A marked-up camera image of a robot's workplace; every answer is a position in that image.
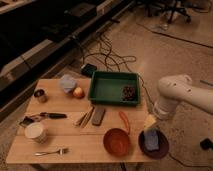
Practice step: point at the dark purple bowl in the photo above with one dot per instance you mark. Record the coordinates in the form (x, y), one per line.
(156, 154)

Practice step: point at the dark grape bunch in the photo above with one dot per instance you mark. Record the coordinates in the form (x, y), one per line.
(128, 93)

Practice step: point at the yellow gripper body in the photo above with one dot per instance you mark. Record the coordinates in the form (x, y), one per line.
(149, 121)

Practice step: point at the black office chair base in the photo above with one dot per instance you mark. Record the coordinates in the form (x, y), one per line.
(155, 7)

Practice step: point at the wooden chopstick pair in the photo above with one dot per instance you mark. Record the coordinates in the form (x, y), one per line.
(82, 122)

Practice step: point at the wooden table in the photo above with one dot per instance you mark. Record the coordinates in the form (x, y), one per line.
(85, 144)

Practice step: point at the light blue crumpled cloth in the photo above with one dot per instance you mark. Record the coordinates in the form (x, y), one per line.
(67, 83)

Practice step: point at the green plastic tray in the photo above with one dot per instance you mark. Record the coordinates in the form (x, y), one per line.
(106, 88)

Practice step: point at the blue sponge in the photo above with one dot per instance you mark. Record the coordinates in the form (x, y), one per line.
(151, 140)

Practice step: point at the white paper cup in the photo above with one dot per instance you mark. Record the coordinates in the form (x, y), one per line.
(36, 131)

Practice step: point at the red bowl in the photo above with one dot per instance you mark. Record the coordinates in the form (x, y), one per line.
(116, 142)

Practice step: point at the silver fork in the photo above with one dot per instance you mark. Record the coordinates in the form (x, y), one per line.
(60, 151)

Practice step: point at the black object on floor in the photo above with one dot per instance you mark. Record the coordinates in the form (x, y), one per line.
(206, 144)

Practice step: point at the black power adapter box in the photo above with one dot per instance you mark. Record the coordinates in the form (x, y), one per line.
(88, 69)

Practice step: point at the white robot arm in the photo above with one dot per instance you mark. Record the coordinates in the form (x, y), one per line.
(172, 91)

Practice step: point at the red yellow apple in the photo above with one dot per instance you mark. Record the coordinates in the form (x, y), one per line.
(78, 92)

